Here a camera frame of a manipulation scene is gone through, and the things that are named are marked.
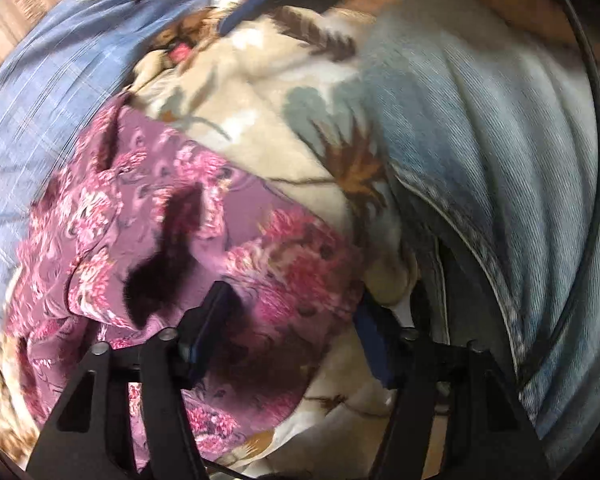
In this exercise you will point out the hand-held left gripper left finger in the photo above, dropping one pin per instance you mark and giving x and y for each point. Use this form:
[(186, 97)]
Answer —
[(219, 310)]

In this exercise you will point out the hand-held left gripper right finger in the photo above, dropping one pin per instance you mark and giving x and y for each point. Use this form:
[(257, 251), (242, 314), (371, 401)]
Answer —
[(372, 345)]

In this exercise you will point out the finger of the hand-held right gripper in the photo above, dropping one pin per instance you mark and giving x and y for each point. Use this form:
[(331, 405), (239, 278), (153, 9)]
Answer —
[(245, 10)]

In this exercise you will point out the purple floral garment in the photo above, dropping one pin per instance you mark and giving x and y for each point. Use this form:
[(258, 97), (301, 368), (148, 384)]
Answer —
[(130, 185)]

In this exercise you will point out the beige leaf-print blanket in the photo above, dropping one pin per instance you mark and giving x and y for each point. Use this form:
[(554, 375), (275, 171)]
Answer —
[(260, 110)]

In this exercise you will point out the blue striped cloth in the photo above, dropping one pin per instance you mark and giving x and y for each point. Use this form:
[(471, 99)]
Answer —
[(55, 85)]

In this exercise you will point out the person's light denim jeans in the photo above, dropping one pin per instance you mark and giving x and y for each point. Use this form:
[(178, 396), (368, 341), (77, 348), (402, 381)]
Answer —
[(505, 160)]

